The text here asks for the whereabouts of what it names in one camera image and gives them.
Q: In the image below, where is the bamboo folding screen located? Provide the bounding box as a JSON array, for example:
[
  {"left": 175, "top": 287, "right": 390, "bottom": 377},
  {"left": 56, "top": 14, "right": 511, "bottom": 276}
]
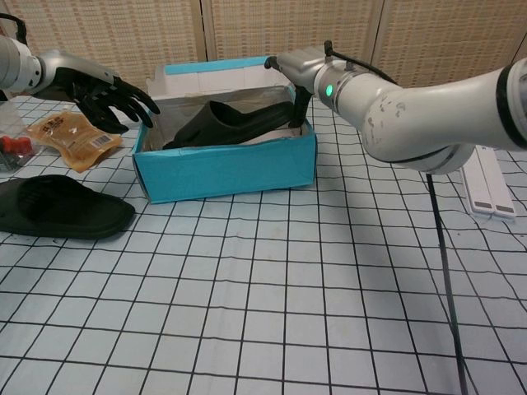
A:
[{"left": 0, "top": 0, "right": 527, "bottom": 100}]

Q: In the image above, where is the blue checked tablecloth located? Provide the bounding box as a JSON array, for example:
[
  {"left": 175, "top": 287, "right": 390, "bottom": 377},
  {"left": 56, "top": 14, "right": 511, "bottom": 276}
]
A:
[{"left": 0, "top": 96, "right": 527, "bottom": 395}]

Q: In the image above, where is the black rubber slipper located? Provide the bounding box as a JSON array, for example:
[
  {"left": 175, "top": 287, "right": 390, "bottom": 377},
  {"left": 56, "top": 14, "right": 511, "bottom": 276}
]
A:
[
  {"left": 0, "top": 174, "right": 137, "bottom": 239},
  {"left": 161, "top": 100, "right": 297, "bottom": 151}
]

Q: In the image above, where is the clear bag red item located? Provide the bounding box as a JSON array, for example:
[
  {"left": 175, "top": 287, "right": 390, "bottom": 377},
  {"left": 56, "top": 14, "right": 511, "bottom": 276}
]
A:
[{"left": 0, "top": 96, "right": 42, "bottom": 174}]

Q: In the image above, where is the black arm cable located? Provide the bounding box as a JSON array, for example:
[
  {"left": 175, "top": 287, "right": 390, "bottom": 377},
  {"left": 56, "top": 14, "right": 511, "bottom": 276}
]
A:
[
  {"left": 0, "top": 12, "right": 29, "bottom": 47},
  {"left": 324, "top": 39, "right": 474, "bottom": 395}
]

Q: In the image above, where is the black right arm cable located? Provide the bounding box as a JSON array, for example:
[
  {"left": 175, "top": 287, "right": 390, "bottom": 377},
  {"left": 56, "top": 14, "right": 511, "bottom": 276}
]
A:
[{"left": 324, "top": 39, "right": 474, "bottom": 395}]

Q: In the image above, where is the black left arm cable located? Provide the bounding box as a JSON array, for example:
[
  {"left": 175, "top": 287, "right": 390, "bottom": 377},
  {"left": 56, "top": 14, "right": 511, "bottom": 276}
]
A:
[{"left": 0, "top": 12, "right": 29, "bottom": 47}]

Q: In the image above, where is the brown sauce pouch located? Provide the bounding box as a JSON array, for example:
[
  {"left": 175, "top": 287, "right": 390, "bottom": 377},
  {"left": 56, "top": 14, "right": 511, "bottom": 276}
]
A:
[{"left": 25, "top": 110, "right": 124, "bottom": 173}]

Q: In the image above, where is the white flat rectangular device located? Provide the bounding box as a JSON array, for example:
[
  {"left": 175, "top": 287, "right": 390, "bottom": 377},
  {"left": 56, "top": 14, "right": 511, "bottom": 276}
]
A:
[{"left": 459, "top": 146, "right": 518, "bottom": 223}]

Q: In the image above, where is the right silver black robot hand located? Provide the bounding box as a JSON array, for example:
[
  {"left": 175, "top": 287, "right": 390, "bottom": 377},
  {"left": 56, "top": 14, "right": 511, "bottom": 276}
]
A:
[{"left": 263, "top": 45, "right": 330, "bottom": 129}]

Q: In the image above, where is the turquoise cardboard shoe box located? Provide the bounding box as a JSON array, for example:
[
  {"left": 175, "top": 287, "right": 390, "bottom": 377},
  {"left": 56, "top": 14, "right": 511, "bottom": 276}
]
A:
[{"left": 132, "top": 55, "right": 318, "bottom": 205}]

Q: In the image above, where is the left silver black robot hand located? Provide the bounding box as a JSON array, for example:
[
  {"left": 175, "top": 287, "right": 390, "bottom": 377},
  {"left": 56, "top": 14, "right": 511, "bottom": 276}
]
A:
[{"left": 30, "top": 49, "right": 161, "bottom": 135}]

